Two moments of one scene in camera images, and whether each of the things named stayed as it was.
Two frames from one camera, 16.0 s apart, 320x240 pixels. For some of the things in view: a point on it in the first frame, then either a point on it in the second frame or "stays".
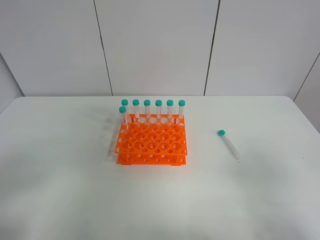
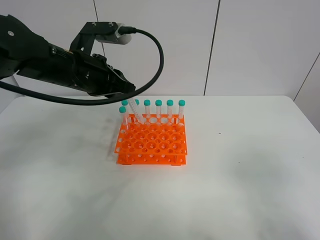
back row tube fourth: x=158 y=103 stays
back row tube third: x=147 y=103 stays
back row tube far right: x=181 y=103 stays
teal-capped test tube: x=221 y=133 to x=136 y=110
